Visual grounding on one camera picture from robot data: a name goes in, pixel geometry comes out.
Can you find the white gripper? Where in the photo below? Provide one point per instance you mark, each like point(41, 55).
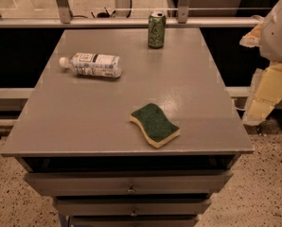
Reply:
point(277, 37)

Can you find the clear plastic water bottle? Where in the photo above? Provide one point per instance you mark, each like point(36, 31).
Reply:
point(95, 65)

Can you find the green soda can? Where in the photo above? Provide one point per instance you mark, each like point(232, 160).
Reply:
point(157, 26)

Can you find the green and yellow sponge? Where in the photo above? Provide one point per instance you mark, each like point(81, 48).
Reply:
point(155, 126)

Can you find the grey drawer cabinet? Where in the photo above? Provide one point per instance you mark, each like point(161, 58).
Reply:
point(75, 139)

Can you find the metal railing frame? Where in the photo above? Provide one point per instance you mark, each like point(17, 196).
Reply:
point(82, 14)

